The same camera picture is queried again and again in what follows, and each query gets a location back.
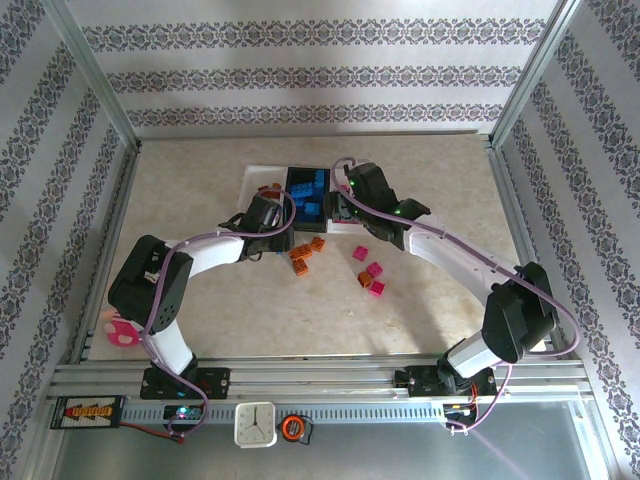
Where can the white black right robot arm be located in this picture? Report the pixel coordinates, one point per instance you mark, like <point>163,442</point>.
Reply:
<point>450,255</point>

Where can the black plastic bin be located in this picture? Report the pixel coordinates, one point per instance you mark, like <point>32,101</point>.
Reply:
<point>290,177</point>

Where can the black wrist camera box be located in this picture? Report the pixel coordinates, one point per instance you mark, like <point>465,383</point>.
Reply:
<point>265,212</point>
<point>372,182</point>

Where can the aluminium front mounting rail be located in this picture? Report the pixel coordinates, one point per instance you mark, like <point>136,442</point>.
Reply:
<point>325,380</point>

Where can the white bin for pink bricks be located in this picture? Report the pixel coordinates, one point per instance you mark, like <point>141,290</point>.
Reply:
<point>350,228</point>

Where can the white square clock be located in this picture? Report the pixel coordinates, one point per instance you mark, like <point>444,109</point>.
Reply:
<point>255,424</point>

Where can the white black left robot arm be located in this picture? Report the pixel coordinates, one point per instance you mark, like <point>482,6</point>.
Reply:
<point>215,252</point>

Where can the black power distribution board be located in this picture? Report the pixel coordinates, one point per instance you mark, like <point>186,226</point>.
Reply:
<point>87,412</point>

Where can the aluminium back frame bar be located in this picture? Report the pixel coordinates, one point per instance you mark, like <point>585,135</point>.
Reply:
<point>300,134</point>

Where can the white bin for orange bricks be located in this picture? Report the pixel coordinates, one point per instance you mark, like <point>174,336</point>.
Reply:
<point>250,177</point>

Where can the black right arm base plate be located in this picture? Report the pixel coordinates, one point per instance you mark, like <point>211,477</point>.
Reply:
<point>417,382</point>

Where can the pink lego brick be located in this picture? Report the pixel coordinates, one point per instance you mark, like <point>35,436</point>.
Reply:
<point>345,218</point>
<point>360,252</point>
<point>375,270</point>
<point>377,287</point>

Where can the aluminium frame side rail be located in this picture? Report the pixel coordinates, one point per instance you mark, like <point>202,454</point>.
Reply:
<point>121,200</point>
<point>515,200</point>

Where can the small black device with LEDs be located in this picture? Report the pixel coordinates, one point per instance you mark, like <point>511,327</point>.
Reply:
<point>182,412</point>

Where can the plush doll with pink body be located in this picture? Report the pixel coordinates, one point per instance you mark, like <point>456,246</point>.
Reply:
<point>120,337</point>

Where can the aluminium frame corner post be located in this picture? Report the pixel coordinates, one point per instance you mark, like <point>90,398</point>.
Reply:
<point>533,75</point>
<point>96,75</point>

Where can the orange black tape measure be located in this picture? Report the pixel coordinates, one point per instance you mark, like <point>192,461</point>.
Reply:
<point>295,427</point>

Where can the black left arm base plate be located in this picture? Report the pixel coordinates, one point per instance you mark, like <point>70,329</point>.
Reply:
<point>217,382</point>

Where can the long blue lego brick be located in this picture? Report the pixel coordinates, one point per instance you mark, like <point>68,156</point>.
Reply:
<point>301,192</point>

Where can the grey metal sheet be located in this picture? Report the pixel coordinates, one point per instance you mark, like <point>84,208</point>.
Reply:
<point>400,455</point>

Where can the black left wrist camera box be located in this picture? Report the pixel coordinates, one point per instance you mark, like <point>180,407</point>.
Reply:
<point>265,212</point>

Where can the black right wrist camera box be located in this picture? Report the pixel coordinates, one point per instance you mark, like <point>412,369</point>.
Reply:
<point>372,182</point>

